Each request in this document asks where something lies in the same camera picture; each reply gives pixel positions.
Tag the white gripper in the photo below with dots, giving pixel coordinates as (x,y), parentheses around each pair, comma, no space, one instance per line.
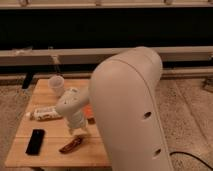
(78,126)

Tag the red pepper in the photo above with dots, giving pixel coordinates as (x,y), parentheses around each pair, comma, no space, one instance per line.
(77,141)

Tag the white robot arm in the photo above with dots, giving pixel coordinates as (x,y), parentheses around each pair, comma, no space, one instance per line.
(121,92)

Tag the orange bowl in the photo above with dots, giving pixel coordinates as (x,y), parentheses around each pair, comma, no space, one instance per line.
(89,114)

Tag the wooden table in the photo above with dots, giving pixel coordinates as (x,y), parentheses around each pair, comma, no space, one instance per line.
(90,153)

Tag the black phone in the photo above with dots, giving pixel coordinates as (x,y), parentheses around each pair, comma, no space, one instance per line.
(35,142)

